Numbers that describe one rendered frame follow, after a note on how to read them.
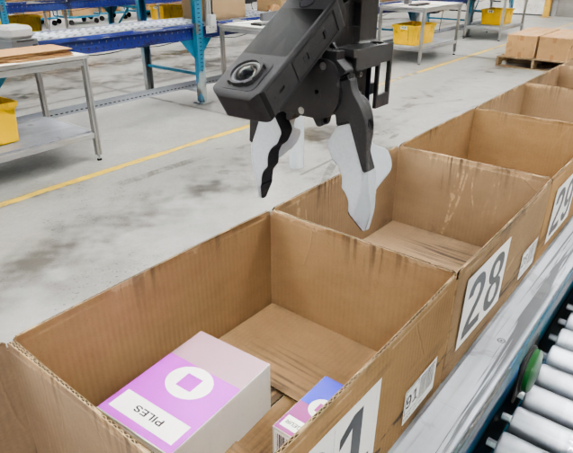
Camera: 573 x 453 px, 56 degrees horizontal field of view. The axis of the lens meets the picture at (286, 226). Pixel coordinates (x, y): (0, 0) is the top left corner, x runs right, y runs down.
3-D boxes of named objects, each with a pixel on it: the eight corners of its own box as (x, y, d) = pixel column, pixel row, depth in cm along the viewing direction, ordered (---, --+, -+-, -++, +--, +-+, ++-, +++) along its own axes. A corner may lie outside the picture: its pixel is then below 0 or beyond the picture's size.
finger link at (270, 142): (293, 183, 55) (330, 111, 49) (255, 201, 51) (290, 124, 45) (273, 164, 56) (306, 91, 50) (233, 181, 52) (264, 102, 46)
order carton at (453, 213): (441, 386, 70) (460, 274, 63) (269, 305, 87) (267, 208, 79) (534, 266, 98) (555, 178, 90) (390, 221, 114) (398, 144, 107)
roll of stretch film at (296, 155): (295, 163, 408) (296, 96, 386) (306, 165, 401) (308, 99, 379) (285, 166, 401) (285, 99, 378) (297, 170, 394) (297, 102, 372)
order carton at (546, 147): (533, 267, 97) (554, 179, 90) (389, 222, 114) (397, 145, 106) (586, 199, 125) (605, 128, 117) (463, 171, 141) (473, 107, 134)
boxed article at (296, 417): (362, 424, 64) (364, 395, 62) (312, 483, 57) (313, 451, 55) (324, 403, 67) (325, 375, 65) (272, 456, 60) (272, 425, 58)
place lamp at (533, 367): (526, 403, 82) (535, 367, 79) (517, 399, 82) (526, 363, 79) (540, 378, 87) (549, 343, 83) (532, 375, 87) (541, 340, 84)
